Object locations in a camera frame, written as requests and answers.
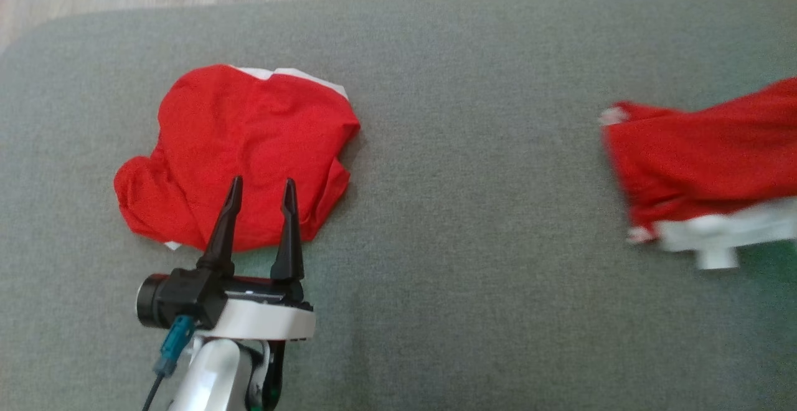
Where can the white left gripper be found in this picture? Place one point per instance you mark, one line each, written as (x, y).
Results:
(268, 321)

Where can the red Bulls 23 jersey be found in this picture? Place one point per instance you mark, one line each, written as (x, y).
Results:
(697, 149)

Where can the grey sofa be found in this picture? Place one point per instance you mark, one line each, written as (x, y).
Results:
(467, 212)

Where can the red Bulls shorts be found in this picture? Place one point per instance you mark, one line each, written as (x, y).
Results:
(249, 137)

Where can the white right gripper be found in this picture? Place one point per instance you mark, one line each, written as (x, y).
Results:
(716, 233)

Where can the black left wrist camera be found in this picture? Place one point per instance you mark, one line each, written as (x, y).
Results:
(180, 296)

